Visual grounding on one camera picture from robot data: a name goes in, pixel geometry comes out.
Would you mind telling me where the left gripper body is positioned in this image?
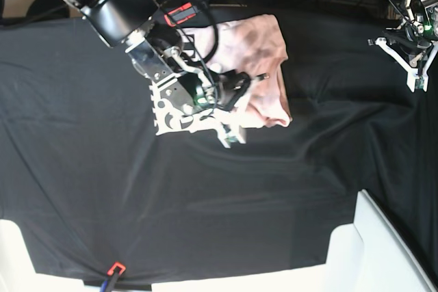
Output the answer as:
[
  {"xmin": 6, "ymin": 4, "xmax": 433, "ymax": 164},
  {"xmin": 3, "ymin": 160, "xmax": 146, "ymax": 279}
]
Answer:
[{"xmin": 383, "ymin": 25, "xmax": 437, "ymax": 66}]

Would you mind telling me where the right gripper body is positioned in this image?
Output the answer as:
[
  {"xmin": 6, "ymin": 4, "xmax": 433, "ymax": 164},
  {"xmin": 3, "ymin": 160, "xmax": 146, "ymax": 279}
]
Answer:
[{"xmin": 181, "ymin": 70, "xmax": 252, "ymax": 114}]

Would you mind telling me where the pink T-shirt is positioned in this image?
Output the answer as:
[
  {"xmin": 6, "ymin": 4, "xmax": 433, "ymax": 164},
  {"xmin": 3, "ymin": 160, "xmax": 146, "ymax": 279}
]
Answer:
[{"xmin": 150, "ymin": 14, "xmax": 292, "ymax": 135}]

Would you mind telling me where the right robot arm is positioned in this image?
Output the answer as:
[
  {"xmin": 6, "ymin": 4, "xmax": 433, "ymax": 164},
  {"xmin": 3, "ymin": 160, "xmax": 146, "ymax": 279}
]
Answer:
[{"xmin": 62, "ymin": 0, "xmax": 266, "ymax": 148}]

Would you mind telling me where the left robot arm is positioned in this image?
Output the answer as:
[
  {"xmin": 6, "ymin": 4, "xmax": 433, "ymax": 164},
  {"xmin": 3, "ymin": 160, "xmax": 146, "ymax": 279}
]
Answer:
[{"xmin": 368, "ymin": 0, "xmax": 437, "ymax": 92}]

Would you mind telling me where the red black clamp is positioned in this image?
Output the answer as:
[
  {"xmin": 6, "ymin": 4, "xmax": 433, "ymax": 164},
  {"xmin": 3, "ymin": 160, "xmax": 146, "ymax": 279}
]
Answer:
[{"xmin": 164, "ymin": 2, "xmax": 200, "ymax": 27}]

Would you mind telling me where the black table cloth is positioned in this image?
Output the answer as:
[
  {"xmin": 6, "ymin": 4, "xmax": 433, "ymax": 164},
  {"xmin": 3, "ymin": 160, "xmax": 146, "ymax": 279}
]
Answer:
[{"xmin": 1, "ymin": 10, "xmax": 437, "ymax": 287}]

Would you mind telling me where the red blue front clamp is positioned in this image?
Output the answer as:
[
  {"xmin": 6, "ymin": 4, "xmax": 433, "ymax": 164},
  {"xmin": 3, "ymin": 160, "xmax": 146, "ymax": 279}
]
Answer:
[{"xmin": 99, "ymin": 262, "xmax": 126, "ymax": 292}]

